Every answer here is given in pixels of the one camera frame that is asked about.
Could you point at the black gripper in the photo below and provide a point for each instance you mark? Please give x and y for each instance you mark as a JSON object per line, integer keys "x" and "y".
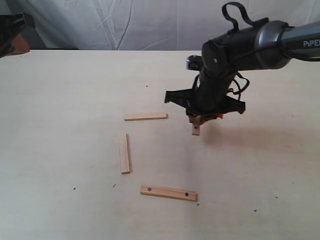
{"x": 209, "y": 98}

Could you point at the wood stick with dark dots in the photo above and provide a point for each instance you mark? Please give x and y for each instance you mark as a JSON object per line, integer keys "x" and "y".
{"x": 170, "y": 193}

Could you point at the plain wood stick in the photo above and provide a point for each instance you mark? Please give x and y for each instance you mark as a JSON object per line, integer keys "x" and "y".
{"x": 143, "y": 117}
{"x": 125, "y": 154}

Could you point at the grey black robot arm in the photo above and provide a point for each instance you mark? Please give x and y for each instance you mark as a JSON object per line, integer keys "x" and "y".
{"x": 267, "y": 47}

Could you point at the wood stick with magnets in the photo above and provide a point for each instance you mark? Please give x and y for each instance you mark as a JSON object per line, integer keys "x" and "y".
{"x": 196, "y": 126}

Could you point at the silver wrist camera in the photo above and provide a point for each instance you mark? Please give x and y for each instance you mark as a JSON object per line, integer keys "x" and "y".
{"x": 194, "y": 63}

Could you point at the plain wood stick top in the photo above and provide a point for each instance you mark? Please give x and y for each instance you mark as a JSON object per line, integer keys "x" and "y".
{"x": 143, "y": 117}

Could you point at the dark object at left edge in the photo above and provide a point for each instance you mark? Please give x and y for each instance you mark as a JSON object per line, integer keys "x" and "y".
{"x": 11, "y": 41}

